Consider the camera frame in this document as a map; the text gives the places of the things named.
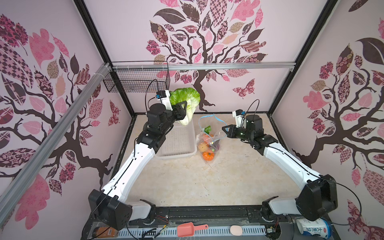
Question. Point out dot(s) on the pink plastic scoop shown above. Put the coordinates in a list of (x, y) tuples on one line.
[(189, 229)]

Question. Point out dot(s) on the white plastic perforated basket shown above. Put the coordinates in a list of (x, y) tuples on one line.
[(180, 142)]

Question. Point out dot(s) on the silver aluminium rail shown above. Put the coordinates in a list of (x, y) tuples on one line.
[(24, 179), (188, 67)]

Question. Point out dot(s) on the beige oval sponge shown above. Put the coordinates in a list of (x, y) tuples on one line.
[(236, 230)]

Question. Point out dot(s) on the black wire wall basket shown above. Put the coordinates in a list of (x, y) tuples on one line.
[(138, 77)]

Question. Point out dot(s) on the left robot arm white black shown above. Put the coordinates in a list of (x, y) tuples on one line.
[(118, 188)]

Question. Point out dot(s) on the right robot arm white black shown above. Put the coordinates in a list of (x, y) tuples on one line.
[(318, 195)]

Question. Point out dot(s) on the white cable tray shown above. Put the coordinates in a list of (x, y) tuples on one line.
[(136, 233)]

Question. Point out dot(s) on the white yogurt bottle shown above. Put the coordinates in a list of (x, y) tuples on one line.
[(317, 228)]

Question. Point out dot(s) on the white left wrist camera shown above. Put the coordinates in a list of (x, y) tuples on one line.
[(164, 97)]

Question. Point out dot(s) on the clear zip top bag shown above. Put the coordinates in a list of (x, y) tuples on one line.
[(215, 136)]

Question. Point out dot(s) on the orange bell pepper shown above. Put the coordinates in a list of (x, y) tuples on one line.
[(208, 156)]

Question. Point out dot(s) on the silver aluminium rail left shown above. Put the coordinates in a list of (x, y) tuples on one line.
[(24, 179)]

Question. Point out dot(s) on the silver aluminium rail back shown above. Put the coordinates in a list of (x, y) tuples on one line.
[(188, 67)]

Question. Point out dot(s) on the yellow brown potato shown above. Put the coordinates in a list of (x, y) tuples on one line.
[(203, 147)]

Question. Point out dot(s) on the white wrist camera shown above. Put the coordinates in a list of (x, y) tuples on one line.
[(164, 97), (239, 116)]

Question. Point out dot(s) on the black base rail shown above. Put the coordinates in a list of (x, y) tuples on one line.
[(186, 213)]

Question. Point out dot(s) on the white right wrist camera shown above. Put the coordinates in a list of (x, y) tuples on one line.
[(239, 116)]

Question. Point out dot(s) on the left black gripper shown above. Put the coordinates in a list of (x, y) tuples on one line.
[(180, 112)]

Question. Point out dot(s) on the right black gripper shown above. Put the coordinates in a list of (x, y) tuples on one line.
[(230, 133)]

